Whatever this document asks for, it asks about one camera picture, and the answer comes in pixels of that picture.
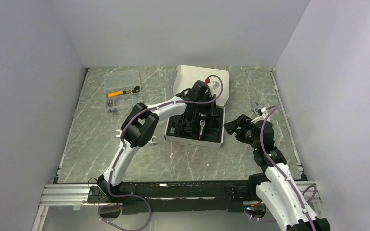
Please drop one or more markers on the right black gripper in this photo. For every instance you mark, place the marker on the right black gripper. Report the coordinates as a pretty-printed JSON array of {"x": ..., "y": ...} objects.
[{"x": 242, "y": 121}]

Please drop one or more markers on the clear plastic organizer box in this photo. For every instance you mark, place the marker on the clear plastic organizer box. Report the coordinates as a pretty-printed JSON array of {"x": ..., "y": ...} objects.
[{"x": 125, "y": 80}]

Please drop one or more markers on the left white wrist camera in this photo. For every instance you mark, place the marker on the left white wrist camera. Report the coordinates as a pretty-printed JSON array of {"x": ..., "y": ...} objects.
[{"x": 213, "y": 85}]

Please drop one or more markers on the black yellow small tool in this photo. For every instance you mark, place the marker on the black yellow small tool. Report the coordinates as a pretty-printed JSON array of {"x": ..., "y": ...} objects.
[{"x": 135, "y": 90}]

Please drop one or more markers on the black silver hair clipper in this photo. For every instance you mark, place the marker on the black silver hair clipper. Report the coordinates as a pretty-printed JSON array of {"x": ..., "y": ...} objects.
[{"x": 202, "y": 124}]

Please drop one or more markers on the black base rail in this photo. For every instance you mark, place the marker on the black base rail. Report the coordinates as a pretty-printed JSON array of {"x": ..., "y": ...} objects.
[{"x": 177, "y": 196}]

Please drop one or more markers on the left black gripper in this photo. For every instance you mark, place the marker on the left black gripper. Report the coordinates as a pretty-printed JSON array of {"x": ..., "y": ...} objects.
[{"x": 212, "y": 110}]

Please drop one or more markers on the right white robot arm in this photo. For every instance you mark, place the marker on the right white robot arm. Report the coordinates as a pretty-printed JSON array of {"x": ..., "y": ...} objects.
[{"x": 275, "y": 186}]

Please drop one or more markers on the red handled adjustable wrench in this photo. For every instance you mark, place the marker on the red handled adjustable wrench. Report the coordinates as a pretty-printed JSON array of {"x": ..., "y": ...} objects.
[{"x": 256, "y": 106}]

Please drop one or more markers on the silver combination wrench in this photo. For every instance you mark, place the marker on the silver combination wrench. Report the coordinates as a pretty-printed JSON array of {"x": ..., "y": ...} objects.
[{"x": 152, "y": 141}]

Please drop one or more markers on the white hair clipper box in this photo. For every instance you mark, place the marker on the white hair clipper box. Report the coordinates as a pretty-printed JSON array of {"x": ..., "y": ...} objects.
[{"x": 186, "y": 130}]

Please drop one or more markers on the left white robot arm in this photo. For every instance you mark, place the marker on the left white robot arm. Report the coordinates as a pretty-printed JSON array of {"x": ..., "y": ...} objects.
[{"x": 138, "y": 128}]

